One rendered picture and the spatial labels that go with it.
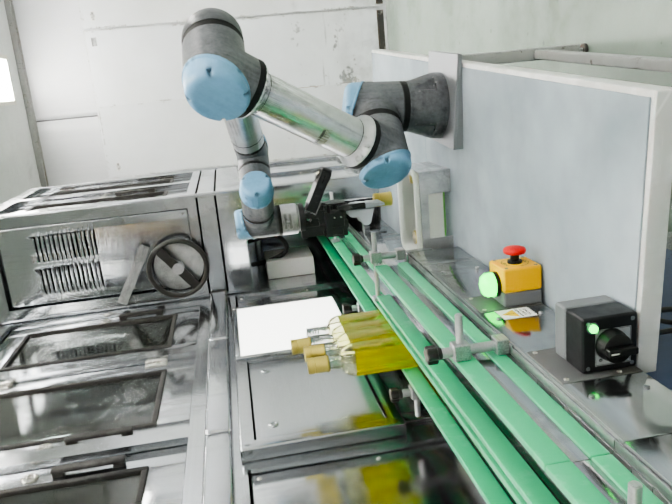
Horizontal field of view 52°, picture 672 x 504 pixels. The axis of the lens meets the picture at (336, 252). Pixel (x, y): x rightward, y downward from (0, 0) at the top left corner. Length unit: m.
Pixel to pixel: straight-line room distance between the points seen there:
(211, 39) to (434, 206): 0.69
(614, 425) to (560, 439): 0.06
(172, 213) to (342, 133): 1.16
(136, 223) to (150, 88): 2.78
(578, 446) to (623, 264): 0.28
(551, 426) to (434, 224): 0.87
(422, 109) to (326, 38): 3.66
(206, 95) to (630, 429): 0.85
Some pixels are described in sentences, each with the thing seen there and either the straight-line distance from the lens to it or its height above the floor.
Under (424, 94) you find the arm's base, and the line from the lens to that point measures 1.58.
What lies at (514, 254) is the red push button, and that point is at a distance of 1.23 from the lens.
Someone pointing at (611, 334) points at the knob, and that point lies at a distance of 0.97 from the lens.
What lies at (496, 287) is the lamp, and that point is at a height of 0.83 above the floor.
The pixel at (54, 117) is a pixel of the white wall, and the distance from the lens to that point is 5.74.
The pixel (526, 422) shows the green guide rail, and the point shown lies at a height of 0.94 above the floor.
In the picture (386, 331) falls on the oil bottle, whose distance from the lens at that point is 1.49.
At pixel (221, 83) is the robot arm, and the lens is 1.23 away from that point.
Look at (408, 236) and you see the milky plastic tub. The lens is 1.84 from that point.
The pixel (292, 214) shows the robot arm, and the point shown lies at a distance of 1.64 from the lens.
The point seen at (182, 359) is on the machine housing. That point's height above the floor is 1.47.
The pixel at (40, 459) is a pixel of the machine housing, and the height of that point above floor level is 1.74.
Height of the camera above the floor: 1.27
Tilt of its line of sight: 8 degrees down
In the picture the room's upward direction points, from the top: 97 degrees counter-clockwise
